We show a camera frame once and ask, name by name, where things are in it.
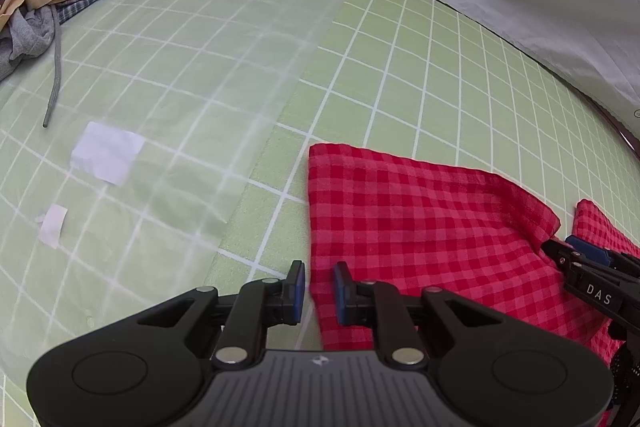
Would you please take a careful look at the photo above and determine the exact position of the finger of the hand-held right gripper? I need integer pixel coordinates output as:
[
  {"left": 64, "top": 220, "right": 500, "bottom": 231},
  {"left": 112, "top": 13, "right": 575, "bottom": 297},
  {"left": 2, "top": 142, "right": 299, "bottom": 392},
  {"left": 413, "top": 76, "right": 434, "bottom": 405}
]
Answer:
[
  {"left": 541, "top": 239, "right": 625, "bottom": 314},
  {"left": 566, "top": 235, "right": 640, "bottom": 288}
]

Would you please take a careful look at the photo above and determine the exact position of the translucent plastic sheet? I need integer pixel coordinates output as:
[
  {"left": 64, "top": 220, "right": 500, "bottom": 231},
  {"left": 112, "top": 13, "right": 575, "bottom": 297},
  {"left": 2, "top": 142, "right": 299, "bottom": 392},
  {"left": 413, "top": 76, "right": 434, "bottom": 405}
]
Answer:
[{"left": 0, "top": 0, "right": 365, "bottom": 408}]

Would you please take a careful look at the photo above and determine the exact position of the small white tape strip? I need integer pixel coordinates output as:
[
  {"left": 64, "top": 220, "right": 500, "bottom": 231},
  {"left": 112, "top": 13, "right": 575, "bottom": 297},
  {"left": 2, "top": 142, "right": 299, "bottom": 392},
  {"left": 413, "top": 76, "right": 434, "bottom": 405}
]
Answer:
[{"left": 35, "top": 204, "right": 69, "bottom": 250}]

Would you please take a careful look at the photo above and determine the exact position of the red checked cloth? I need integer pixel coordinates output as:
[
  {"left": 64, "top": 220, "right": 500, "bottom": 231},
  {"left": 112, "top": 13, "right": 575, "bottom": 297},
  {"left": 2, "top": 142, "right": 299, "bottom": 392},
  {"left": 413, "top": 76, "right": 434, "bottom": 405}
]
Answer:
[{"left": 306, "top": 143, "right": 640, "bottom": 427}]

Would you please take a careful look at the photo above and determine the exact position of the green grid mat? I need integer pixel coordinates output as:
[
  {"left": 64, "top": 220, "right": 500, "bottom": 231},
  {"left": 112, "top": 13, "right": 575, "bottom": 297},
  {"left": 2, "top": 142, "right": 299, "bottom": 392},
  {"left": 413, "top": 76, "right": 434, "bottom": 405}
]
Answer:
[{"left": 0, "top": 0, "right": 640, "bottom": 427}]

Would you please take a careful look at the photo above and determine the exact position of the pile of clothes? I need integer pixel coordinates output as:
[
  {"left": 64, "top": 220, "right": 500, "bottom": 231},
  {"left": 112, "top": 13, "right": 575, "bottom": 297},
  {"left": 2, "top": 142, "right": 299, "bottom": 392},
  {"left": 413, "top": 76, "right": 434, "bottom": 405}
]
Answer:
[{"left": 0, "top": 0, "right": 138, "bottom": 128}]

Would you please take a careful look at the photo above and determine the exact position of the large white paper piece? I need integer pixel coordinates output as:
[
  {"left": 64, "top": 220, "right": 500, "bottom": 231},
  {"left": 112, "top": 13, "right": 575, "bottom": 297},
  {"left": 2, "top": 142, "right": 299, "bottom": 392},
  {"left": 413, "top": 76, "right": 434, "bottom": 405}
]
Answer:
[{"left": 69, "top": 121, "right": 147, "bottom": 186}]

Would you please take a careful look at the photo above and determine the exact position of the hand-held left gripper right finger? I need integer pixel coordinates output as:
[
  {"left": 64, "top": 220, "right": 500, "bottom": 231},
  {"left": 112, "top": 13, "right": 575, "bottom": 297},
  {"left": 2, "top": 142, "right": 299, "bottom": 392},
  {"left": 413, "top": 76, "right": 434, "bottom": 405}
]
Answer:
[{"left": 333, "top": 261, "right": 482, "bottom": 368}]

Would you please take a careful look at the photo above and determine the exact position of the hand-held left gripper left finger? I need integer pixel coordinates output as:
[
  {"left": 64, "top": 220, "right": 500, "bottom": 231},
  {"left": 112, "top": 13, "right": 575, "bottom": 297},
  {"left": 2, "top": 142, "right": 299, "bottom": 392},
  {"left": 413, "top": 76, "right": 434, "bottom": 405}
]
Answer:
[{"left": 134, "top": 260, "right": 307, "bottom": 369}]

